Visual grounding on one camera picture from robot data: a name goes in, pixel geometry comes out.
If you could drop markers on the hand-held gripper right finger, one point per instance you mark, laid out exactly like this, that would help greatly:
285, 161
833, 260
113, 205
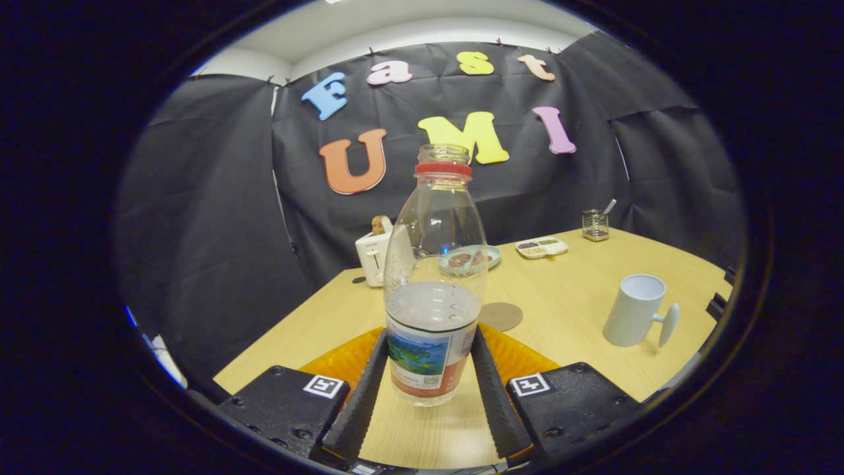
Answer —
494, 402

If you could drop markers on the white cup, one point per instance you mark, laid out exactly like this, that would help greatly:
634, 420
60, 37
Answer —
630, 313

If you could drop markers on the pale green plate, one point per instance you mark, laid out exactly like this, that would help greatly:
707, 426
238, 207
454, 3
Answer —
494, 254

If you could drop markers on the toast slice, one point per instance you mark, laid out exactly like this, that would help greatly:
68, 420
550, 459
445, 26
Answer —
380, 225

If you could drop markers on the white toaster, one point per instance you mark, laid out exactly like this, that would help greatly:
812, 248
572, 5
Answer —
370, 257

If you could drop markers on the black backdrop cloth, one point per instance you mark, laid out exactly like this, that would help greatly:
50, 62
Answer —
217, 231

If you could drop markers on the white divided condiment dish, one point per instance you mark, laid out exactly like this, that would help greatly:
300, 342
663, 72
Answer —
541, 247

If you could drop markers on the brown meat slices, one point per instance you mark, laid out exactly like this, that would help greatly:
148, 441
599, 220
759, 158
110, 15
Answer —
480, 258

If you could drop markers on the round brown coaster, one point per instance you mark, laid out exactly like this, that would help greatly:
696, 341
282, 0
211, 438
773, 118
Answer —
504, 316

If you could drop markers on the wooden table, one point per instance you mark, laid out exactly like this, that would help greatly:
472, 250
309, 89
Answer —
567, 316

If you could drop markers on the metal spoon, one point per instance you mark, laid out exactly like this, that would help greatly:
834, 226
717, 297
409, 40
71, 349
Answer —
610, 206

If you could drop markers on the small glass jar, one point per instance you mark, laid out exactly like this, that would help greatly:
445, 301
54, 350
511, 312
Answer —
595, 227

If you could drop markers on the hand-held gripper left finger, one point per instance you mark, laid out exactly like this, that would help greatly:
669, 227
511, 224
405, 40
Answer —
366, 396

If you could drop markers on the black table clamp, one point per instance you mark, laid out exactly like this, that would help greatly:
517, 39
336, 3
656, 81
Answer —
716, 307
729, 275

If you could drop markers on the white panel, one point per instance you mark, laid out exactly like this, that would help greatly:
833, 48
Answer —
161, 353

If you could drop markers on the clear plastic juice bottle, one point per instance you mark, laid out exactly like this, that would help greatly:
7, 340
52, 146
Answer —
432, 343

